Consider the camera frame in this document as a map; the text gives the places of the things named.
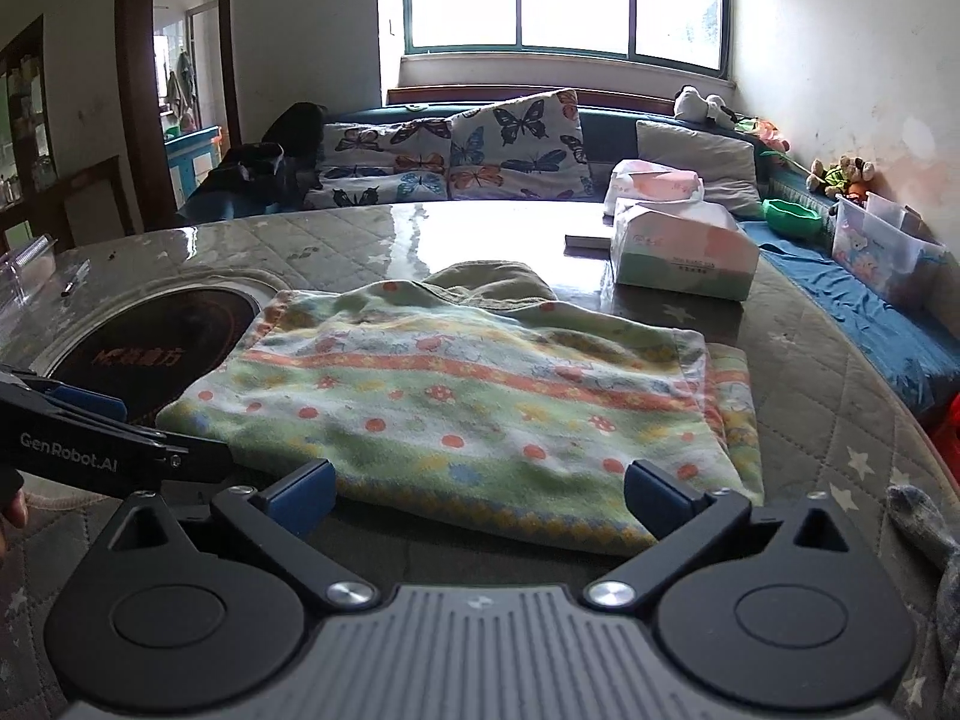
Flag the green patterned children's garment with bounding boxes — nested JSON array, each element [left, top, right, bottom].
[[156, 262, 765, 554]]

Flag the dark clothes pile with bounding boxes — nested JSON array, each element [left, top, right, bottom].
[[182, 103, 327, 221]]

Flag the person's left hand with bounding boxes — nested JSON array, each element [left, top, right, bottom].
[[0, 468, 28, 556]]

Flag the dark wooden chair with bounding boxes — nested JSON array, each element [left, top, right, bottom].
[[2, 156, 135, 254]]

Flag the red plastic box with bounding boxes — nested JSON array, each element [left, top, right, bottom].
[[931, 395, 960, 481]]

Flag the pink tissue pack front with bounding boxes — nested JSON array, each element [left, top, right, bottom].
[[610, 199, 760, 302]]

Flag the pink tissue pack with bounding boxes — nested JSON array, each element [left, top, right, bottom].
[[610, 199, 760, 302], [604, 160, 704, 216]]

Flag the small dark remote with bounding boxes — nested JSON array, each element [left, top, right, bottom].
[[565, 234, 612, 252]]

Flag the green plastic bowl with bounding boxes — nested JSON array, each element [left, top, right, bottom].
[[763, 199, 823, 241]]

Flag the clear storage box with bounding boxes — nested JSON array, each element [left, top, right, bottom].
[[832, 192, 947, 309]]

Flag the pink tissue pack rear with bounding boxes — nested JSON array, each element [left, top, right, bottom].
[[604, 160, 704, 216]]

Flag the grey cushion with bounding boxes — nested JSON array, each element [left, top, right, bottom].
[[636, 121, 761, 220]]

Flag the brown plush toys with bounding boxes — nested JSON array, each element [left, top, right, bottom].
[[805, 154, 875, 205]]

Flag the butterfly print pillow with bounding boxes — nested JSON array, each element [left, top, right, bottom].
[[448, 89, 594, 200]]

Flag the white plush toy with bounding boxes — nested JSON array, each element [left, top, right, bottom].
[[674, 85, 739, 130]]

